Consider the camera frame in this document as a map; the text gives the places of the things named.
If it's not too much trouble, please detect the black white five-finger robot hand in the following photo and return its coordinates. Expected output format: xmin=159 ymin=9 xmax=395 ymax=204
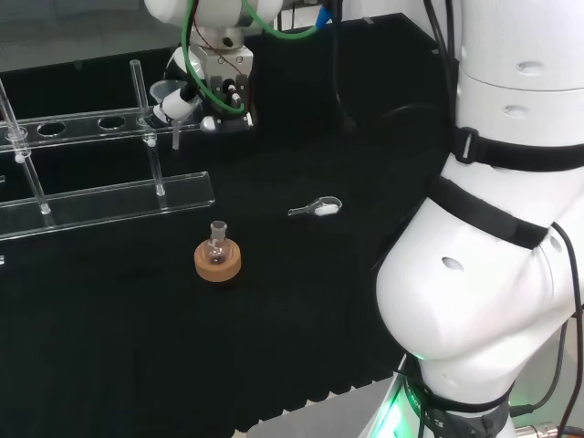
xmin=152 ymin=44 xmax=256 ymax=134

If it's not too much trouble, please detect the clear plastic funnel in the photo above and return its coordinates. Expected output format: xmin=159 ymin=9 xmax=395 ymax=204
xmin=149 ymin=79 xmax=202 ymax=151

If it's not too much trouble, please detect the glass weighing funnel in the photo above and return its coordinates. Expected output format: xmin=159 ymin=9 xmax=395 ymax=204
xmin=287 ymin=195 xmax=343 ymax=218

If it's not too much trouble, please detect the clear acrylic funnel stand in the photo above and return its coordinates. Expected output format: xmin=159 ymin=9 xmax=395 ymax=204
xmin=0 ymin=58 xmax=216 ymax=242

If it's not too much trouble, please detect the black bench cloth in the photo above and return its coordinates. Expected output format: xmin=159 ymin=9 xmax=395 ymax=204
xmin=0 ymin=12 xmax=462 ymax=438

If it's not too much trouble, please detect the small round-bottom glass flask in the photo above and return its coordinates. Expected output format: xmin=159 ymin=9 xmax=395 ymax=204
xmin=203 ymin=220 xmax=229 ymax=266

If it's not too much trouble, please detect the green cable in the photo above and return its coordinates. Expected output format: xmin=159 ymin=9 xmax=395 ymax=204
xmin=181 ymin=0 xmax=327 ymax=116

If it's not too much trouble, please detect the cork ring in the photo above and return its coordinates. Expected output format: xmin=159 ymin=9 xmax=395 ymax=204
xmin=193 ymin=240 xmax=243 ymax=284

